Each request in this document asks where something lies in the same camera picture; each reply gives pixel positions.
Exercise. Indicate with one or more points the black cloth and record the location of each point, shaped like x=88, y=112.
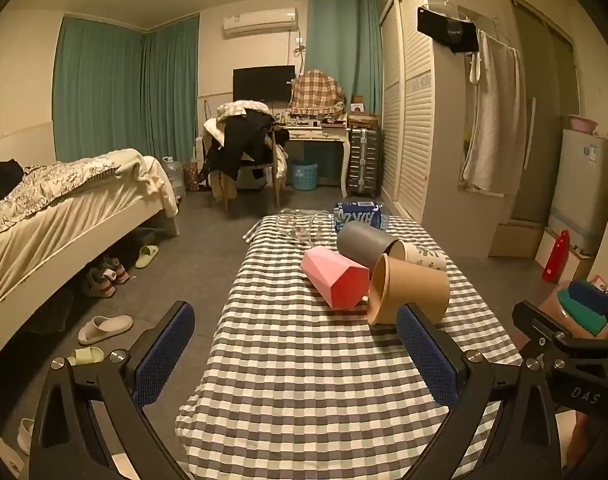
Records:
x=6, y=180

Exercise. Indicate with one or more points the bed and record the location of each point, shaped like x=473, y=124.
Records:
x=48, y=240

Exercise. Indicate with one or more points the cardboard box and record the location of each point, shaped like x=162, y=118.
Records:
x=516, y=240

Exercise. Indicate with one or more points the white slipper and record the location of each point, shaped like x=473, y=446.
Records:
x=26, y=435
x=106, y=328

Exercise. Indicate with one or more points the dark ribbed suitcase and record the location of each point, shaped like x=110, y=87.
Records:
x=364, y=162

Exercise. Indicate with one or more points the red bottle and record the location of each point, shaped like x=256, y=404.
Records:
x=555, y=257

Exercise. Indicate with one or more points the white leaf-print cup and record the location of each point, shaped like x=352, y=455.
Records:
x=426, y=257

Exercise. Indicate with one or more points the white desk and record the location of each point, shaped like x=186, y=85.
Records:
x=316, y=136

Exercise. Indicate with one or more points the checkered tablecloth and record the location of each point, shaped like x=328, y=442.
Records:
x=294, y=360

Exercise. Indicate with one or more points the cream blanket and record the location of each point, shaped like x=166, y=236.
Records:
x=148, y=175

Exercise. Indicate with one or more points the black hanging garment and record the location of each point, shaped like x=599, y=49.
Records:
x=449, y=32

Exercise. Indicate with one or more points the pair of sneakers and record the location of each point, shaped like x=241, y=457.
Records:
x=103, y=277

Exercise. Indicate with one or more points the black monitor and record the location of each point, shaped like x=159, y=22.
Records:
x=264, y=83

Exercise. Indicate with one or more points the patterned floor bag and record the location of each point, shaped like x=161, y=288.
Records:
x=192, y=176

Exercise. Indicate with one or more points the wooden chair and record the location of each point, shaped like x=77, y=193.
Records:
x=273, y=170

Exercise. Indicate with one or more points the small white fridge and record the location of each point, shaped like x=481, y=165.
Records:
x=579, y=185

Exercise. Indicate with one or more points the pink hexagonal cup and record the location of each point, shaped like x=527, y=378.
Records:
x=334, y=275

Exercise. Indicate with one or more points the pink basin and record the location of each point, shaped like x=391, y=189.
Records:
x=581, y=123

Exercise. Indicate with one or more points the green slipper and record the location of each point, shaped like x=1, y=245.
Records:
x=147, y=256
x=86, y=356

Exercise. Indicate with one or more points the wooden box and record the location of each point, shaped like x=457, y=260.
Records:
x=364, y=120

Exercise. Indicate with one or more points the white air conditioner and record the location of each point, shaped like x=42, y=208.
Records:
x=260, y=22

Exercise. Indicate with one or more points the person's right forearm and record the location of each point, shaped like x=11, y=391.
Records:
x=591, y=445

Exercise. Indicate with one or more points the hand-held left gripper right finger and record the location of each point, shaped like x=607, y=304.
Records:
x=426, y=360

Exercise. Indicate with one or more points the floral quilt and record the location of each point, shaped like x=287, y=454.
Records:
x=53, y=185

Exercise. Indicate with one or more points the plaid cover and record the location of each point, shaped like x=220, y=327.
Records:
x=316, y=91

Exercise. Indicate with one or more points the grey cup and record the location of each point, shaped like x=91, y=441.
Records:
x=364, y=245

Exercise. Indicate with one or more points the green flat object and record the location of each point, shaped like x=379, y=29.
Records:
x=581, y=316

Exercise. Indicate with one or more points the black clothing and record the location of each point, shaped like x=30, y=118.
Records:
x=238, y=145

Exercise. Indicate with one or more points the teal curtain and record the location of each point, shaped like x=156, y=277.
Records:
x=344, y=45
x=103, y=90

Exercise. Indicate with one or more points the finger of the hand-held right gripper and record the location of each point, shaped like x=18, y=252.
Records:
x=536, y=322
x=590, y=296

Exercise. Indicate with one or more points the white towel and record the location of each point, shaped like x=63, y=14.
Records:
x=499, y=110

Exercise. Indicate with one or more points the white louvred wardrobe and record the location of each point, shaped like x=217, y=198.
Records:
x=414, y=110

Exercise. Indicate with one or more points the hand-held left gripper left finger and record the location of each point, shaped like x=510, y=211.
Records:
x=164, y=355

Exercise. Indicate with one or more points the blue plastic basket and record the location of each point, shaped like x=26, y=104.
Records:
x=304, y=175

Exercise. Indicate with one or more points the brown paper cup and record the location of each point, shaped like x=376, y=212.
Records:
x=414, y=285

